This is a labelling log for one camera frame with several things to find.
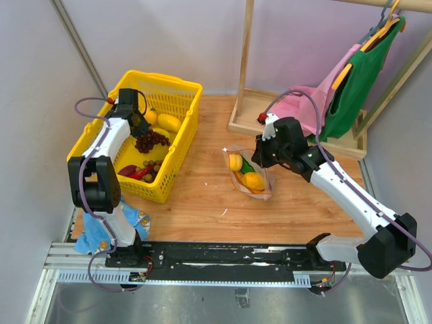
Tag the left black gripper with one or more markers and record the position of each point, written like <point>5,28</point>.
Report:
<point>144,127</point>

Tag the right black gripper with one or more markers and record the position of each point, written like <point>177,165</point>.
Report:
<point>259,156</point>

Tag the watermelon slice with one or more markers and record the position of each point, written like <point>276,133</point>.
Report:
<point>246,167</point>

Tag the yellow pear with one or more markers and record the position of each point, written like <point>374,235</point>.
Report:
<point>253,181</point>

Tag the yellow apple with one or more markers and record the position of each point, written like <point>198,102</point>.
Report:
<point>235,162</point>

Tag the clear zip top bag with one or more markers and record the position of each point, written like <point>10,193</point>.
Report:
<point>268,179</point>

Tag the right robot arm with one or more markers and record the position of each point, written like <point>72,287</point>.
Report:
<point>387,238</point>

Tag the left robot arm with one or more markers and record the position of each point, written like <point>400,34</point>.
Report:
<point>94,184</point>

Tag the orange fruit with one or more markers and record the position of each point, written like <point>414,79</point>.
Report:
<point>151,116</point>

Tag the dark red grape bunch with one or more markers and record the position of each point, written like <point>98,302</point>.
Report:
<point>147,142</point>

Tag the yellow banana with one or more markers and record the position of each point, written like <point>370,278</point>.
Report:
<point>162,132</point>

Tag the yellow mango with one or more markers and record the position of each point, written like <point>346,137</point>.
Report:
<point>169,123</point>

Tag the yellow plastic basket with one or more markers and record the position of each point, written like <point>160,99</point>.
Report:
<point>169,95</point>

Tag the red chili pepper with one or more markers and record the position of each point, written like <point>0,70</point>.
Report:
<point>140,174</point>

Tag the wooden clothes rack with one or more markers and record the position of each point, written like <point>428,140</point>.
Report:
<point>353,144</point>

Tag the pink shirt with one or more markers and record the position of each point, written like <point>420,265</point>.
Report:
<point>297,105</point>

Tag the brown longan bunch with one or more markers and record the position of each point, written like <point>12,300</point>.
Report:
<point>149,178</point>

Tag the green shirt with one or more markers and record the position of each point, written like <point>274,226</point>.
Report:
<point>354,90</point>

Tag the blue patterned cloth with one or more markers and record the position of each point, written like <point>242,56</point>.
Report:
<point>94,236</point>

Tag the grey hanger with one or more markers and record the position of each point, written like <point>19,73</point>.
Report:
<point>386,12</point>

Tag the yellow hanger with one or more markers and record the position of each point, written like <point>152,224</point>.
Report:
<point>380,33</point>

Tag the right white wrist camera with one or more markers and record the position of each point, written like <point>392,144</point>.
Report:
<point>267,120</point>

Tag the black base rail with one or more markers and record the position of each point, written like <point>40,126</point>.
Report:
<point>222,264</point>

